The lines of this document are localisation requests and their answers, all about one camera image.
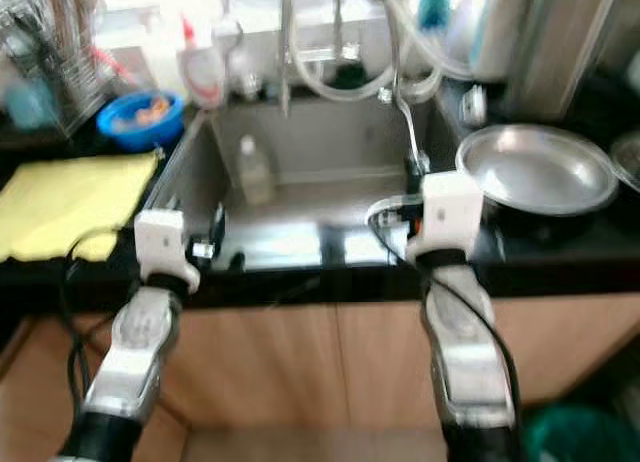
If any small steel bowl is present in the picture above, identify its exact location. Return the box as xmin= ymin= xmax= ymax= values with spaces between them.
xmin=364 ymin=193 xmax=423 ymax=238

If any clear plastic bottle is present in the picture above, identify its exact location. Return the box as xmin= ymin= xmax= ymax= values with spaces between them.
xmin=237 ymin=134 xmax=277 ymax=206

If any small steel tap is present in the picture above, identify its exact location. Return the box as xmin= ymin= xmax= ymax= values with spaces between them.
xmin=378 ymin=85 xmax=433 ymax=175

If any blue plastic bowl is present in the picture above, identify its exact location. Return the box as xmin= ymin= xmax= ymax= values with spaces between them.
xmin=96 ymin=89 xmax=187 ymax=151

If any stainless steel sink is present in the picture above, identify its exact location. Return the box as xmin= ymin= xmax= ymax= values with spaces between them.
xmin=155 ymin=100 xmax=461 ymax=268

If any small white clip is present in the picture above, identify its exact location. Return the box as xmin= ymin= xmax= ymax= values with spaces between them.
xmin=457 ymin=84 xmax=490 ymax=129

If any orange beige rag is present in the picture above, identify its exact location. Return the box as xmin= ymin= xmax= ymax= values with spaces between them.
xmin=120 ymin=94 xmax=176 ymax=126

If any large steel plate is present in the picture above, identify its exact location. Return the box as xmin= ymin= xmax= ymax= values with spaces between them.
xmin=456 ymin=123 xmax=620 ymax=217

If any small steel cup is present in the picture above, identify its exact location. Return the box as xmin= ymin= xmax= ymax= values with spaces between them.
xmin=230 ymin=70 xmax=261 ymax=101

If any yellow cloth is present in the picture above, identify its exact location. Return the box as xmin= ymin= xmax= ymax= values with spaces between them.
xmin=0 ymin=151 xmax=161 ymax=264

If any dark green sponge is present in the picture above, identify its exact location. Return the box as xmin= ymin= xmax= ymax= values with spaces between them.
xmin=330 ymin=65 xmax=373 ymax=91

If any white soap bottle red pump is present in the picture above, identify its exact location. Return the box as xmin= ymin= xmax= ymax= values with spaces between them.
xmin=178 ymin=14 xmax=229 ymax=111

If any wooden base cabinet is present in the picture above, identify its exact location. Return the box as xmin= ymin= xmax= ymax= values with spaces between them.
xmin=0 ymin=294 xmax=640 ymax=462

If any white spray bottle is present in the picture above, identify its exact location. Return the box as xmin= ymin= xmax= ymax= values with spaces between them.
xmin=138 ymin=12 xmax=186 ymax=95

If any steel spring faucet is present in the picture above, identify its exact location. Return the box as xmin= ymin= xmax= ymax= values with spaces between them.
xmin=278 ymin=0 xmax=301 ymax=118

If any blue bottle brush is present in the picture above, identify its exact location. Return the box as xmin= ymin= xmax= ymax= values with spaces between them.
xmin=420 ymin=0 xmax=459 ymax=33

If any teal plastic cup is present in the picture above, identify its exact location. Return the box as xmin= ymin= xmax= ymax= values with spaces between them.
xmin=5 ymin=80 xmax=59 ymax=131

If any stainless steel knife block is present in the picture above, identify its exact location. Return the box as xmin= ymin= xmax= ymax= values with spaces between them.
xmin=505 ymin=0 xmax=626 ymax=123

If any deep steel bowl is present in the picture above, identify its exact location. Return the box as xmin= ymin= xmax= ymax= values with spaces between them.
xmin=610 ymin=132 xmax=640 ymax=195

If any green plastic bin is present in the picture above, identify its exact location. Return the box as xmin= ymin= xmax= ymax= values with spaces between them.
xmin=523 ymin=404 xmax=640 ymax=462

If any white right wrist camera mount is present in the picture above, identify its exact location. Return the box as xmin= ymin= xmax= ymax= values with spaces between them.
xmin=405 ymin=170 xmax=486 ymax=258

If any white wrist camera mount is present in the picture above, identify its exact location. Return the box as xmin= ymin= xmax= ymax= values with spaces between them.
xmin=135 ymin=209 xmax=199 ymax=288
xmin=405 ymin=170 xmax=486 ymax=258

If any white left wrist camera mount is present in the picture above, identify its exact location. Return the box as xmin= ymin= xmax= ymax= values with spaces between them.
xmin=135 ymin=209 xmax=199 ymax=288

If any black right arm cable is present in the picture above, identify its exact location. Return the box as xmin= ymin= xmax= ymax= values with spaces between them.
xmin=365 ymin=207 xmax=526 ymax=423

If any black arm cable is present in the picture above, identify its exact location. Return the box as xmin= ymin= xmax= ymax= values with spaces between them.
xmin=365 ymin=207 xmax=526 ymax=423
xmin=57 ymin=227 xmax=126 ymax=453

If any white hose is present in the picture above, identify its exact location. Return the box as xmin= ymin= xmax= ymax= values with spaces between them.
xmin=300 ymin=0 xmax=476 ymax=105

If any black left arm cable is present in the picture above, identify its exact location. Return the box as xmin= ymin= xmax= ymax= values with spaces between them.
xmin=57 ymin=227 xmax=126 ymax=453

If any steel wire dish rack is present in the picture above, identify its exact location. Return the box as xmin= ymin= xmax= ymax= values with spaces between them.
xmin=0 ymin=0 xmax=131 ymax=133

